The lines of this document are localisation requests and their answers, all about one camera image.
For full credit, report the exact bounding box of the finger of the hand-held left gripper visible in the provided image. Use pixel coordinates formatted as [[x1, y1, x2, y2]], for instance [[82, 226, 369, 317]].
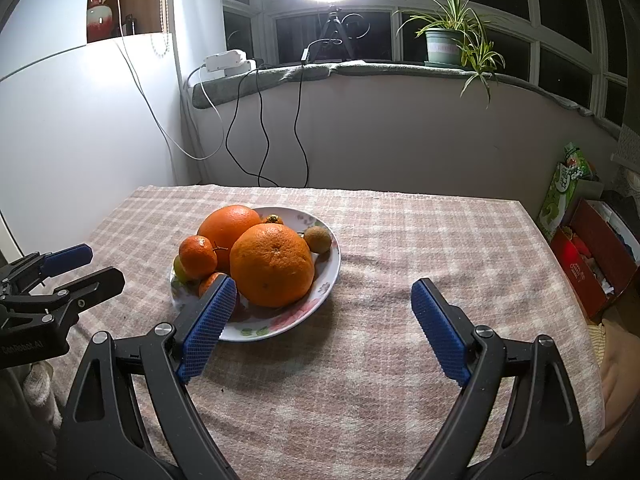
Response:
[[0, 266, 126, 327], [0, 243, 94, 291]]

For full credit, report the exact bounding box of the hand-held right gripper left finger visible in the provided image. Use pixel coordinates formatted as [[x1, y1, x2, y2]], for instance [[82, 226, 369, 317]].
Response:
[[56, 275, 238, 480]]

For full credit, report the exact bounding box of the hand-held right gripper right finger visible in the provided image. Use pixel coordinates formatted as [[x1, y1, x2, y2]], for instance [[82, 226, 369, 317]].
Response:
[[404, 277, 587, 480]]

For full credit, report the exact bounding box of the small tangerine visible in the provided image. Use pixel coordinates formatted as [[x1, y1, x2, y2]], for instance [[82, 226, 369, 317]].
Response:
[[198, 272, 227, 298]]

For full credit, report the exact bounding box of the tangerine with stem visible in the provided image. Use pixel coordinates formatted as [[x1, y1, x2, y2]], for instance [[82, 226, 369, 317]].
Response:
[[178, 235, 228, 281]]

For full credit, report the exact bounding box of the white floral plate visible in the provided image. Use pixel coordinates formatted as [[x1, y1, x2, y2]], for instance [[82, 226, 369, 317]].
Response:
[[170, 206, 342, 343]]

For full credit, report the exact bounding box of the large orange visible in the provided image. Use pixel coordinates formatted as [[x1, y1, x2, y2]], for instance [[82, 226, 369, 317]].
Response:
[[229, 223, 315, 309], [197, 205, 263, 275]]

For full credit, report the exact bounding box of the small brown kiwi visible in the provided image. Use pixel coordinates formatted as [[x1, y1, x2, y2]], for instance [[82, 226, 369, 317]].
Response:
[[304, 225, 333, 253]]

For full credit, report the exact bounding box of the white partition panel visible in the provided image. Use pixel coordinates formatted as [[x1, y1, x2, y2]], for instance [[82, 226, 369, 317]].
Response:
[[0, 32, 183, 261]]

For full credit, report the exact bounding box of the red cardboard box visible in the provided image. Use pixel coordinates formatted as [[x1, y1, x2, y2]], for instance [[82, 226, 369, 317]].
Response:
[[550, 197, 640, 321]]

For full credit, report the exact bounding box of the beige cloth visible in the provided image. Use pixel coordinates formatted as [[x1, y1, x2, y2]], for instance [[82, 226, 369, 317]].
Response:
[[585, 317, 640, 466]]

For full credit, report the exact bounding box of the green white package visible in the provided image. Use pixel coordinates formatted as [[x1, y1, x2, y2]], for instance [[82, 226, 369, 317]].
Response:
[[537, 142, 601, 241]]

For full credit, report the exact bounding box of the white power strip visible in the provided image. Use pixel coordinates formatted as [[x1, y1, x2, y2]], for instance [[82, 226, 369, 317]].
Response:
[[202, 50, 257, 80]]

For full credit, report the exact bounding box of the red white ornament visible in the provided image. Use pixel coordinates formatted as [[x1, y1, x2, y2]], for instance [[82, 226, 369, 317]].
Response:
[[87, 0, 118, 43]]

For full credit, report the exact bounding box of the white lace cloth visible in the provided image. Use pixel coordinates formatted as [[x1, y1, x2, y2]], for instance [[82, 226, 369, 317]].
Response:
[[612, 122, 640, 166]]

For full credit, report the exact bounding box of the potted spider plant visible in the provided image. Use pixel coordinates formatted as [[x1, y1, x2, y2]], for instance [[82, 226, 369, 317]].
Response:
[[395, 0, 506, 108]]

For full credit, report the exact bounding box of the black tripod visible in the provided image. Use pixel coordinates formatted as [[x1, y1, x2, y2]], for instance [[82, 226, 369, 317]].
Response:
[[312, 4, 358, 63]]

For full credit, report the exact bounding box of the black cable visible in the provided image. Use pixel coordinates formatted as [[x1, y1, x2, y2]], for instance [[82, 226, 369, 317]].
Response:
[[225, 67, 281, 188], [292, 60, 311, 187]]

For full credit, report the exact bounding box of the white cable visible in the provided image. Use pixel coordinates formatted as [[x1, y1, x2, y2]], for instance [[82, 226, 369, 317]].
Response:
[[111, 0, 225, 161]]

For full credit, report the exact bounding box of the white beaded cord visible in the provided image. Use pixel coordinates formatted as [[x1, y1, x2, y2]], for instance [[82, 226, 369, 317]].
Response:
[[157, 0, 168, 58]]

